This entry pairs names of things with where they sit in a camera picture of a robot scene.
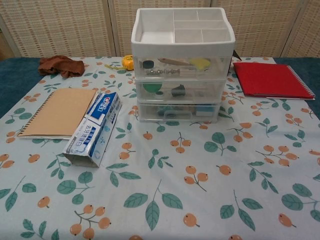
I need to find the clear plastic box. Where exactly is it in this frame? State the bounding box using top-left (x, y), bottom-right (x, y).
top-left (133, 53), bottom-right (233, 82)

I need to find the white plastic drawer organizer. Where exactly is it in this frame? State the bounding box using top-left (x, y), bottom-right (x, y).
top-left (130, 7), bottom-right (237, 125)

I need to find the green round disc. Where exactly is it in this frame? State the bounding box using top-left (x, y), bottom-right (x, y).
top-left (142, 82), bottom-right (163, 94)

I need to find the dark grey plastic piece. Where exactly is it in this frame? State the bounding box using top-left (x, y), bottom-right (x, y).
top-left (171, 84), bottom-right (187, 98)

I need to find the blue white toothpaste box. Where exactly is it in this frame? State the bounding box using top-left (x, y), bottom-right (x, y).
top-left (61, 91), bottom-right (123, 169)

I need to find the yellow tape measure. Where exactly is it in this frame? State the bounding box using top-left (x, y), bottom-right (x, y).
top-left (104, 55), bottom-right (135, 71)

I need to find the yellow item in clear packet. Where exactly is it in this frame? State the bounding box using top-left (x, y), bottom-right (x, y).
top-left (189, 57), bottom-right (212, 71)

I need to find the floral fruit print tablecloth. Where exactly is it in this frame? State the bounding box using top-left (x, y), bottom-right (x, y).
top-left (0, 56), bottom-right (320, 240)

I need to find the tan spiral notebook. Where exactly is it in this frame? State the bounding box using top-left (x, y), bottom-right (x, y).
top-left (16, 87), bottom-right (98, 140)

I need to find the brown crumpled cloth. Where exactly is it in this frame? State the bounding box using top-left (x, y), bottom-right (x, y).
top-left (37, 55), bottom-right (86, 78)

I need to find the red spiral notebook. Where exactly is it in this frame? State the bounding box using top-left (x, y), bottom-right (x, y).
top-left (232, 61), bottom-right (316, 101)

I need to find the woven folding screen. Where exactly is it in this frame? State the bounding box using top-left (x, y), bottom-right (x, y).
top-left (0, 0), bottom-right (320, 60)

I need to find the silver metal bead chain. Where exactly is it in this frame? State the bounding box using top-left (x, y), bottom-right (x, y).
top-left (145, 68), bottom-right (181, 77)

